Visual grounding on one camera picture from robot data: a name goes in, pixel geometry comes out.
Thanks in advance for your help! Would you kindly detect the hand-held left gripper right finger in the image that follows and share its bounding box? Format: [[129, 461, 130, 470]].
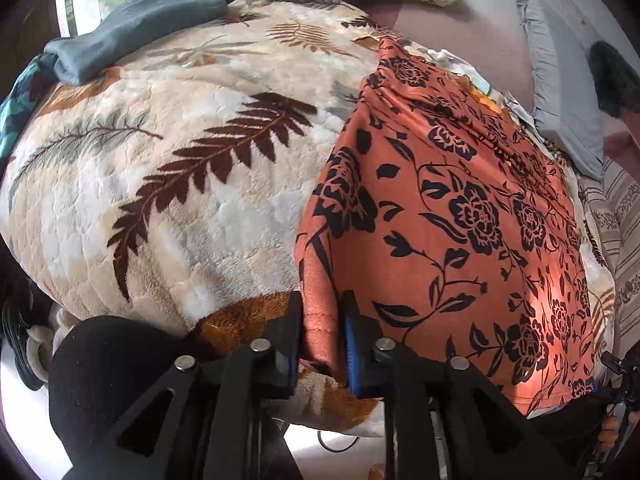
[[340, 290, 571, 480]]

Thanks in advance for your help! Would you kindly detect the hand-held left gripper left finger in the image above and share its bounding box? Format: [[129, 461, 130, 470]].
[[65, 290, 306, 480]]

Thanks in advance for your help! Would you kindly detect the orange black floral garment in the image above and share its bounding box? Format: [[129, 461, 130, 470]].
[[295, 35, 601, 416]]

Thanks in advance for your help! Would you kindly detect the striped bed sheet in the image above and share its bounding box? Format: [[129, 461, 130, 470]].
[[580, 155, 640, 361]]

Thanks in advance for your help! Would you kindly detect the black cloth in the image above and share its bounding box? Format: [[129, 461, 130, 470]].
[[47, 315, 221, 480]]

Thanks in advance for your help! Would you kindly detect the cream leaf print blanket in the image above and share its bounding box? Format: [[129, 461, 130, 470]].
[[0, 0, 618, 436]]

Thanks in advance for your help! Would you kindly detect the white knitted cloth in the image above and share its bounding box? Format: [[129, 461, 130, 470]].
[[20, 307, 76, 391]]

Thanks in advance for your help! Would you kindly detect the white crumpled cloth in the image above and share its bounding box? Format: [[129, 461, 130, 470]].
[[502, 91, 540, 131]]

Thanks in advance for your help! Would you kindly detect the grey ruffled pillow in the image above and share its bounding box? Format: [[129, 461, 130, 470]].
[[515, 0, 608, 178]]

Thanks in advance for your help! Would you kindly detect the white glove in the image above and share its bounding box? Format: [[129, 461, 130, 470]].
[[430, 49, 476, 78]]

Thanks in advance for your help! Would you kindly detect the pink bed sheet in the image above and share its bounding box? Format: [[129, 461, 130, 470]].
[[360, 0, 541, 111]]

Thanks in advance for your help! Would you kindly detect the blue-grey folded cloth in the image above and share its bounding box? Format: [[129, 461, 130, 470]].
[[44, 0, 228, 86]]

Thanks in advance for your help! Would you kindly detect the teal printed cloth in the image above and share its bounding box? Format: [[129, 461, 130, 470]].
[[0, 55, 58, 161]]

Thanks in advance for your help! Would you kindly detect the black cable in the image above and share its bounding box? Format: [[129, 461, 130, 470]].
[[316, 431, 360, 454]]

